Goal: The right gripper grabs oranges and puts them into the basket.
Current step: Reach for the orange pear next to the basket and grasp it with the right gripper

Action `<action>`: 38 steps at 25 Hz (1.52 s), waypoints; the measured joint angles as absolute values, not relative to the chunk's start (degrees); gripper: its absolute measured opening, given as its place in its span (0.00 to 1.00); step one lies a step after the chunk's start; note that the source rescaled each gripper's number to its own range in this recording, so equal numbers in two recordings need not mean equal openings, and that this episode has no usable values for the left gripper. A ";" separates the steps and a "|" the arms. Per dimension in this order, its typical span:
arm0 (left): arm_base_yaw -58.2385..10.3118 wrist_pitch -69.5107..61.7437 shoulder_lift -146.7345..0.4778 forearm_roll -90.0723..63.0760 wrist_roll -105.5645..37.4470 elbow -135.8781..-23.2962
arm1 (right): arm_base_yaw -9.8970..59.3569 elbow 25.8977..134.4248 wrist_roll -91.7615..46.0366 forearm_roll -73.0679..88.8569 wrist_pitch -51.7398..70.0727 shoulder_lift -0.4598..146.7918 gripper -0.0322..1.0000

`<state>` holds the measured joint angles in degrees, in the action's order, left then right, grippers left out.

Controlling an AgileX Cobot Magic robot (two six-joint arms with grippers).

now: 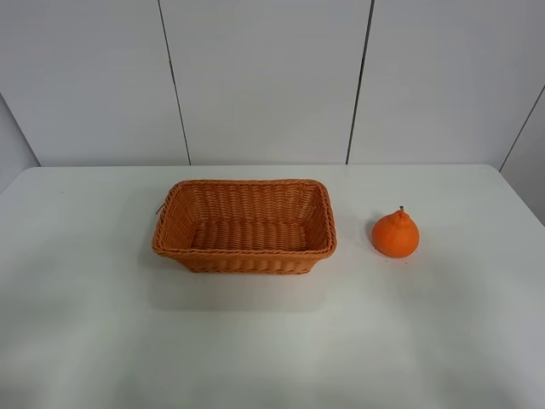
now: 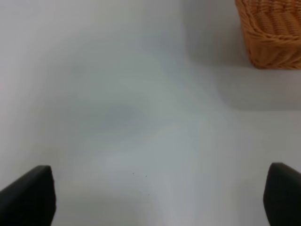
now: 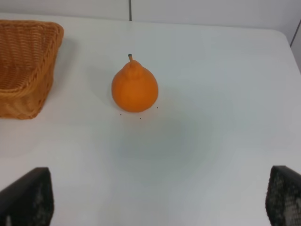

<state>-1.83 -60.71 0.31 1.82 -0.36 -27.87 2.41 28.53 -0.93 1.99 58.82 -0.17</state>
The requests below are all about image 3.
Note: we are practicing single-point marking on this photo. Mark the woven wicker basket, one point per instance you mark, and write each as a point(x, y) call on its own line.
point(28, 51)

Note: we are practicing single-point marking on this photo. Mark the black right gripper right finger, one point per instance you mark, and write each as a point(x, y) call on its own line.
point(283, 198)

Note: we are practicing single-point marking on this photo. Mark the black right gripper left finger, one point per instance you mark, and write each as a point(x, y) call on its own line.
point(29, 201)

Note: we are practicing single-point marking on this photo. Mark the orange with stem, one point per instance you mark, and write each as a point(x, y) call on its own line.
point(134, 88)

